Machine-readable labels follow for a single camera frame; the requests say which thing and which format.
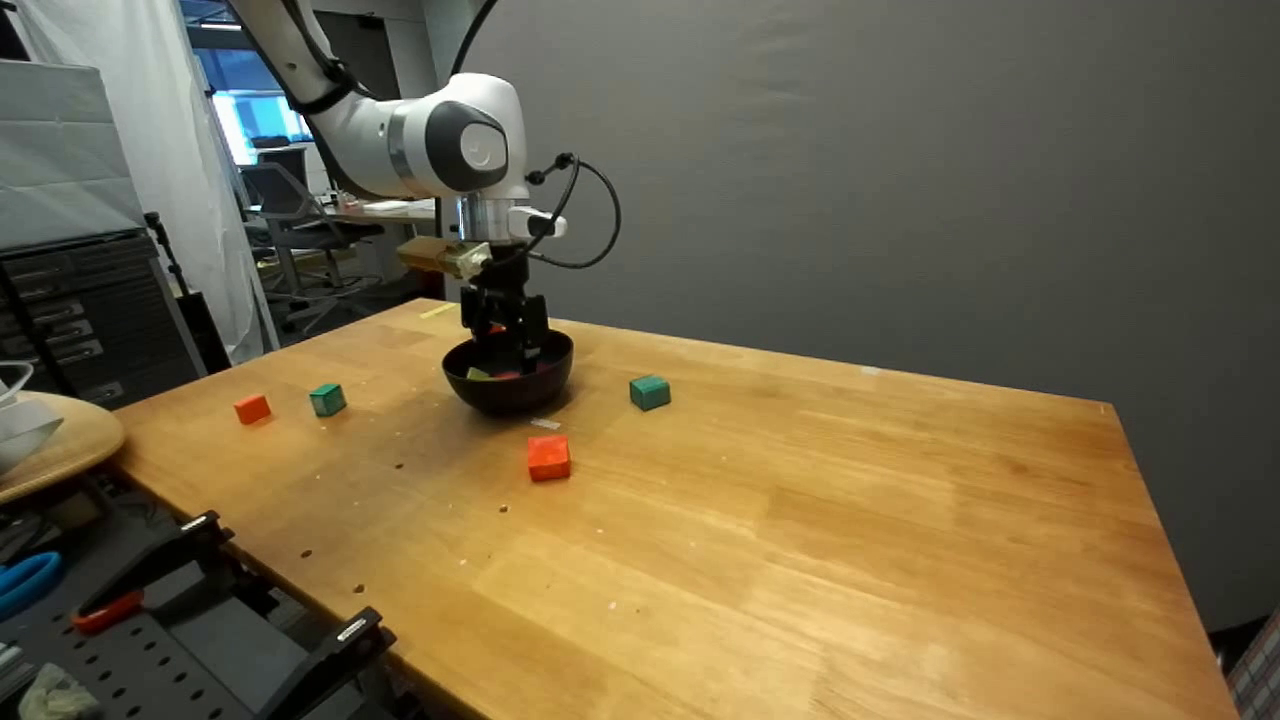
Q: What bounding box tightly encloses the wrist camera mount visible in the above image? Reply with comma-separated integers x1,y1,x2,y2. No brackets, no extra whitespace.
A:
406,238,536,285

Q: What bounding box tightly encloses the black pegboard tool tray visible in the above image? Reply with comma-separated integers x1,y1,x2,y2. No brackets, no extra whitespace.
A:
0,479,428,720

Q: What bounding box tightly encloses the blue handled tool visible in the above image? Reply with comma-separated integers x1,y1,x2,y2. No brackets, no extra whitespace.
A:
0,550,65,619

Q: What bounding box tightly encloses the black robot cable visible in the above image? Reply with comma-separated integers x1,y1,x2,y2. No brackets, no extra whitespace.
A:
442,0,623,276

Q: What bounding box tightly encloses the black equipment rack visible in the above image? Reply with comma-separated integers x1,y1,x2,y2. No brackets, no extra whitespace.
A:
0,231,202,409

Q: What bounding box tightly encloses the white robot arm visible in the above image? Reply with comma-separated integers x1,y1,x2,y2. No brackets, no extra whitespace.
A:
229,0,554,367

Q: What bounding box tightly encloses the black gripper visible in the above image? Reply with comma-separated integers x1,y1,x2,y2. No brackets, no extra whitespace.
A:
458,269,548,359

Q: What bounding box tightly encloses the teal green block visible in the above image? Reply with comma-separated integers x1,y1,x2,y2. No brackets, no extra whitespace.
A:
627,376,673,411

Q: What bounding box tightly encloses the small teal block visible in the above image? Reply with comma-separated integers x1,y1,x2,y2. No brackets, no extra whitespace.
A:
308,382,348,420

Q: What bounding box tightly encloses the black bowl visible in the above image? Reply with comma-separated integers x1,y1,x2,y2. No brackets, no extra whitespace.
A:
440,333,576,420

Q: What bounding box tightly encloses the small orange block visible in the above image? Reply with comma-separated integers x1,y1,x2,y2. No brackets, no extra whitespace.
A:
232,390,271,424

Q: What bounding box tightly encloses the red block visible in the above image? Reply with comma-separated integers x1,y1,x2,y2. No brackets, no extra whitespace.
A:
524,431,571,485

